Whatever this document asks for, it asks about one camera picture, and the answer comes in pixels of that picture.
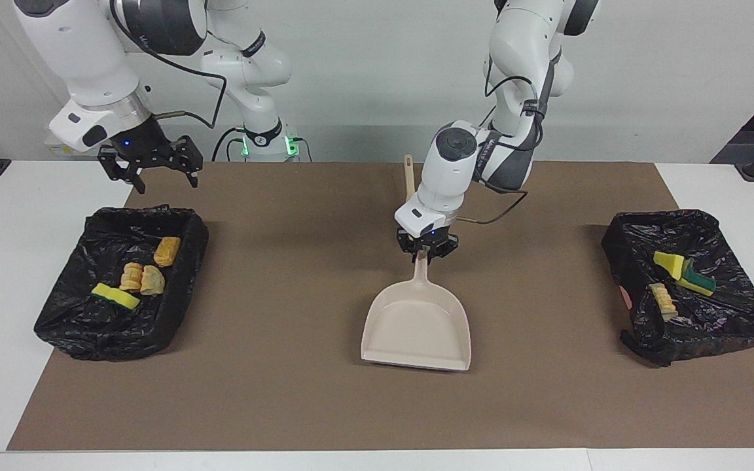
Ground small white box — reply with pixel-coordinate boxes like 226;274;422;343
43;134;106;158

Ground brown table mat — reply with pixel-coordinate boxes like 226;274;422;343
7;162;754;452

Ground striped croissant bread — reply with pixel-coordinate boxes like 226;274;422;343
649;283;679;321

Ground brown oval bread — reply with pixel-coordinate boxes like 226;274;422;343
153;236;181;268

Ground pale torn bread chunk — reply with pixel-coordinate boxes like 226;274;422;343
139;265;166;296

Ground black bag lined pink bin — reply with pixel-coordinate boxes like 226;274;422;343
601;209;754;367

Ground small yellow sponge piece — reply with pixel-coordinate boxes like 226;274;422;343
653;251;687;280

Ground large yellow sponge piece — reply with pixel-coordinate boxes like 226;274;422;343
91;283;141;311

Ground black base cable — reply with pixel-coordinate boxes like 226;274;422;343
212;126;247;162

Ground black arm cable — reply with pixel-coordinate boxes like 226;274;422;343
109;0;228;130
459;56;545;225

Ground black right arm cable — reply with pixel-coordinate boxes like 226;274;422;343
109;0;228;130

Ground sliced bread roll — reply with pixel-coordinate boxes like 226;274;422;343
119;262;144;292

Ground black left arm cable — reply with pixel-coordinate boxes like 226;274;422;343
459;56;545;225

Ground beige plastic dustpan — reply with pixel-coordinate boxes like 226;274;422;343
360;250;472;372

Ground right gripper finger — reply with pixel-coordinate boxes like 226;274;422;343
98;147;147;195
164;135;204;188

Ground notched yellow sponge piece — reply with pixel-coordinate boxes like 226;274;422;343
678;259;717;297

